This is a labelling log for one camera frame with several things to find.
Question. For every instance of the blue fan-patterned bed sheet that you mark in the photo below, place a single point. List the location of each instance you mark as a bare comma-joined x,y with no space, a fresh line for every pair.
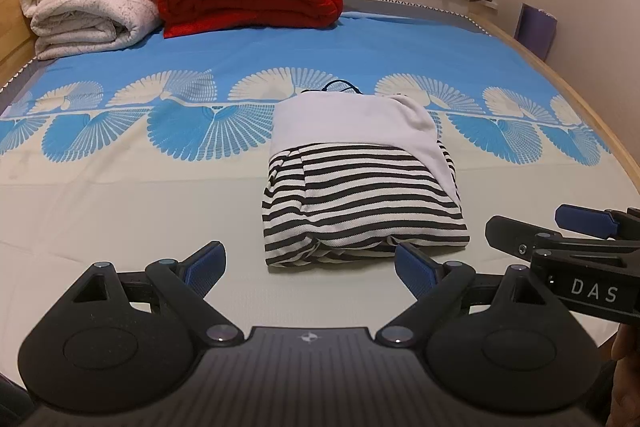
150,187

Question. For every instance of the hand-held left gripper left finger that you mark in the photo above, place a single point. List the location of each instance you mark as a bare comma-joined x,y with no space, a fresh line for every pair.
205,269

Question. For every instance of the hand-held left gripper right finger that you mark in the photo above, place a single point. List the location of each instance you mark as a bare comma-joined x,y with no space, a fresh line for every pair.
412,269

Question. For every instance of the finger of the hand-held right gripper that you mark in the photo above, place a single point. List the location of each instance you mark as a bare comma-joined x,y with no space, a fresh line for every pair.
510,237
582,218

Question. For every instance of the purple box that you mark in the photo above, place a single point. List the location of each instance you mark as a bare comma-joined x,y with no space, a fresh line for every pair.
536,32

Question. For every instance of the person's right hand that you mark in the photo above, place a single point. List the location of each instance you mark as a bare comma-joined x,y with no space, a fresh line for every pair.
627,372

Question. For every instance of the black and white striped garment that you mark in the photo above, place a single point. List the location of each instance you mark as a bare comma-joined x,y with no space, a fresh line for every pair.
350,197

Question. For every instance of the wooden bed frame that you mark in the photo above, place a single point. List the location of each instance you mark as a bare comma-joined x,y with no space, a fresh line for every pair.
15,7

